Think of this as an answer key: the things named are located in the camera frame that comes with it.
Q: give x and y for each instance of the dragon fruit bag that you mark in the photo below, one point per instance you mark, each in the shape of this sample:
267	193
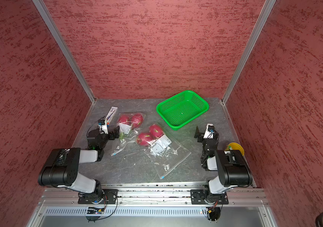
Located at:
136	120
156	131

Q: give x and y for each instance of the white toothpaste box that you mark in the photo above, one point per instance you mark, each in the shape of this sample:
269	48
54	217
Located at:
111	114

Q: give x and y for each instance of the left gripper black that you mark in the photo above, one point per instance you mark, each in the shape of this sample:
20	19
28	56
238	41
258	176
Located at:
113	132

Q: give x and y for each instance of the yellow cup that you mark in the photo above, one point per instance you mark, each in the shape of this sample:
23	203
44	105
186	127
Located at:
235	146

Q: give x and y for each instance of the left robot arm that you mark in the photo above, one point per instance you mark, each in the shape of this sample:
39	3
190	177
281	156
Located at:
61	167

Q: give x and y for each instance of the green plastic basket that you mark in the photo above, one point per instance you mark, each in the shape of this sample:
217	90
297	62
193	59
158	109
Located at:
182	108

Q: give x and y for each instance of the corner aluminium post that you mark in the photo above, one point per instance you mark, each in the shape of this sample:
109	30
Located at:
44	13
258	27

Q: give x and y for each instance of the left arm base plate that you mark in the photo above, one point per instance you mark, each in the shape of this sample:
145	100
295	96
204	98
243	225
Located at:
107	196

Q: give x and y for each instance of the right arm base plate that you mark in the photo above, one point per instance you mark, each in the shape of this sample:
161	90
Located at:
209	197

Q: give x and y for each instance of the clear zip-top bag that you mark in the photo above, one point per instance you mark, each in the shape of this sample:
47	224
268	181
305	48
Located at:
166	152
127	135

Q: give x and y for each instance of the right corner aluminium post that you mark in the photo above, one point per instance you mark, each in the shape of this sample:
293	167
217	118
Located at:
258	27

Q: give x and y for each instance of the aluminium rail frame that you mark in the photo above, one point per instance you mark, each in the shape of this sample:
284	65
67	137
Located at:
181	199

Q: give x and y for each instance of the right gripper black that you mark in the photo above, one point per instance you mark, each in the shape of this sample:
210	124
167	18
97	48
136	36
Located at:
202	135

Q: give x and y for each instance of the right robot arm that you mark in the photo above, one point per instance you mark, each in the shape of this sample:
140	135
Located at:
231	166

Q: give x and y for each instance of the left corner aluminium post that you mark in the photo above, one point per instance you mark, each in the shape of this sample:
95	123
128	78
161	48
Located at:
44	13

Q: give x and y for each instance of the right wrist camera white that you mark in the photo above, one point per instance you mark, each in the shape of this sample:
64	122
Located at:
210	131

